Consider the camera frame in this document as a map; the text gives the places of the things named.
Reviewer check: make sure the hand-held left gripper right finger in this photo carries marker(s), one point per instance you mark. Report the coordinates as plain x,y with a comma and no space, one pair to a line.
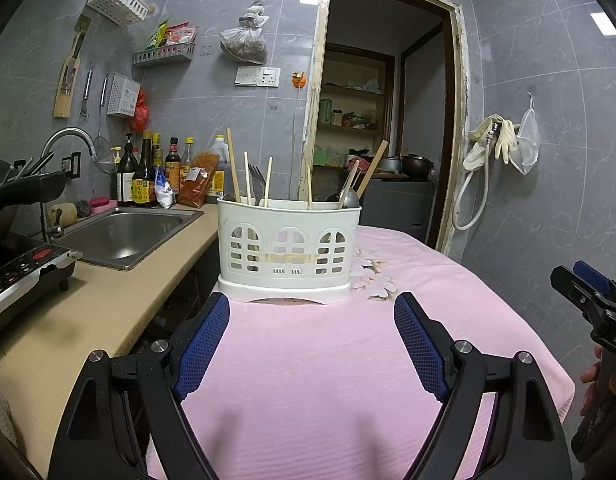
417,345

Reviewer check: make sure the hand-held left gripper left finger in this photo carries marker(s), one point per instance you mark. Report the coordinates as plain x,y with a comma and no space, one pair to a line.
208,345

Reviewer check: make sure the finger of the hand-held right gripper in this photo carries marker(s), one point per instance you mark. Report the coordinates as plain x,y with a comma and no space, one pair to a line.
580,292
600,277

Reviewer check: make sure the white plastic utensil basket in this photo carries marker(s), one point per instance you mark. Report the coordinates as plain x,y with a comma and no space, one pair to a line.
288,217

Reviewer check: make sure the silver metal spoon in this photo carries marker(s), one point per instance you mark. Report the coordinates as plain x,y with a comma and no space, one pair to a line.
354,201
344,197

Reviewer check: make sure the brown wooden chopstick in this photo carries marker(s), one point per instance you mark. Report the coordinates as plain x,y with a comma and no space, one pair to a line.
233,165
373,165

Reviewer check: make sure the person's right hand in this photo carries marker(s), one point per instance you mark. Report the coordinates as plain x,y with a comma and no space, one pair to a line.
590,385

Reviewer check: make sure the pink floral tablecloth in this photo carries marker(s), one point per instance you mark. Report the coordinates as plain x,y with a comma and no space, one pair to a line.
313,360

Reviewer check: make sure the beige kitchen counter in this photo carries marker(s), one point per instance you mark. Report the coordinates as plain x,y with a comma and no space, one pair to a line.
88,310

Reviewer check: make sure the black cabinet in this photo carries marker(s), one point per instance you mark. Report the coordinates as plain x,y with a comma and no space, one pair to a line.
402,205

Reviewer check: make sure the stainless steel sink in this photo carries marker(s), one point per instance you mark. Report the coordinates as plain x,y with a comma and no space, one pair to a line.
123,232

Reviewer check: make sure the white mesh bag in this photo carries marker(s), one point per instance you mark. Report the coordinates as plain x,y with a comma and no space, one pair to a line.
527,145

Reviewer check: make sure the white salt bag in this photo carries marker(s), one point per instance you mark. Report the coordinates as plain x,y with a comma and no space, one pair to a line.
165,190

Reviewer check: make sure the orange food packet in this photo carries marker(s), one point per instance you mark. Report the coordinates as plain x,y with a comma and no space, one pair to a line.
198,180

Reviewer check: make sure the cream rubber gloves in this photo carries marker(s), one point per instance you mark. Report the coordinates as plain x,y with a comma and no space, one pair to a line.
505,135

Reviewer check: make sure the dark yellow-label sauce bottle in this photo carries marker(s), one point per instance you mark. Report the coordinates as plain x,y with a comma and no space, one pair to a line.
144,185

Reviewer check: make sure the pink sponge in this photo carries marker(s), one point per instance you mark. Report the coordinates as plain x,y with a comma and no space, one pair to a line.
104,203

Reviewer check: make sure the black cooking pot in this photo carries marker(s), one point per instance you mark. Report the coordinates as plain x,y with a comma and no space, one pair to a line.
417,165

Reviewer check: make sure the metal cooking pot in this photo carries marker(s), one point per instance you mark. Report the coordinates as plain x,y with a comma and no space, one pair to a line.
389,164

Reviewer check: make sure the red-cap sauce bottle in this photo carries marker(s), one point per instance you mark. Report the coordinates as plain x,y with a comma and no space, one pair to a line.
173,165

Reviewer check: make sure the grey steel scrubber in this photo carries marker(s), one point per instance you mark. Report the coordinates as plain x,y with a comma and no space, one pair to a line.
84,208

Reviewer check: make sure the dark pump bottle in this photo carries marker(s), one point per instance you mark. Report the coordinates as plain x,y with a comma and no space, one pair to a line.
127,177

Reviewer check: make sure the clear yellow-cap bottle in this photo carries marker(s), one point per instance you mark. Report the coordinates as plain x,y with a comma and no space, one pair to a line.
188,157

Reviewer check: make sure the large cooking oil jug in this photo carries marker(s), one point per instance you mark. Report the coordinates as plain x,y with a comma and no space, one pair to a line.
220,155

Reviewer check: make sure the beige loofah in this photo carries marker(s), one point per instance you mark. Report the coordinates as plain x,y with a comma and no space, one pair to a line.
63,215

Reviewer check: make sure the black induction cooker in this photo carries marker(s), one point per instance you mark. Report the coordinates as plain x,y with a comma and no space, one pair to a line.
18,275

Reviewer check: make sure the yellow-cap sauce bottle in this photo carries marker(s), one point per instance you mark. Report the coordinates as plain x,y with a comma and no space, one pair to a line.
158,147

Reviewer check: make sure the metal mesh strainer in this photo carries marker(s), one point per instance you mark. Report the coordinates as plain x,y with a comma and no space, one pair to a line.
104,152

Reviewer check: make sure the black wok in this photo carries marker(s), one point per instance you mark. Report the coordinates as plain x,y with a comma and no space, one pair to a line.
18,195

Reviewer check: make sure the red plastic bag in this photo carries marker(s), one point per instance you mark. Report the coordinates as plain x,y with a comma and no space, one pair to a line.
140,110

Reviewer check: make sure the green container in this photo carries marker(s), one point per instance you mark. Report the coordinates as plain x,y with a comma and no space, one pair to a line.
325,112

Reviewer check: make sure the chrome curved faucet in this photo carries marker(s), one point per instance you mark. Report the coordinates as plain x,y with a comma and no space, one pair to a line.
63,132

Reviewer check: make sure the wooden storage shelf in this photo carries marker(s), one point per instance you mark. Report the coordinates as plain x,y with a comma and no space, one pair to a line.
358,90

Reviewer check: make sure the metal peeler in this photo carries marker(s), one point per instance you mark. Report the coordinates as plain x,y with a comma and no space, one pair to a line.
87,92

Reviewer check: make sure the wooden knife rack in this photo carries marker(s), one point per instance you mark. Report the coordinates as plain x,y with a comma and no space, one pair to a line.
65,95

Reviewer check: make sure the clear hanging plastic bag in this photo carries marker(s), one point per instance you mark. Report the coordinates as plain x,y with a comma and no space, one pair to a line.
245,42

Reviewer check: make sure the colourful snack packets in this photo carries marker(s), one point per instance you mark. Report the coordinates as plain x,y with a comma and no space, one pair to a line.
173,35

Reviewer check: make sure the black wall socket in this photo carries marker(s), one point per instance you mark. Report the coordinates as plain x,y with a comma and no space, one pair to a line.
71,165

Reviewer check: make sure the white wall holder box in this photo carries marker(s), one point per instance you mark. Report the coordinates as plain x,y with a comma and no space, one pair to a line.
123,95

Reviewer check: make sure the white wall switch panel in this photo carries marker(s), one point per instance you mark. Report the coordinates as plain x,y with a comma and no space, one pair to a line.
258,76

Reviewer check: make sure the worn wooden door frame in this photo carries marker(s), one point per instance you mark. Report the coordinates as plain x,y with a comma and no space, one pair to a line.
313,85

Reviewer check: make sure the grey wall shelf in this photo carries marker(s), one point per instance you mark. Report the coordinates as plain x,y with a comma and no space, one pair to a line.
163,56

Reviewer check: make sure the white slotted wall basket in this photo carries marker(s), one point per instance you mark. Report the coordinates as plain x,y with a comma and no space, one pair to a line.
118,2

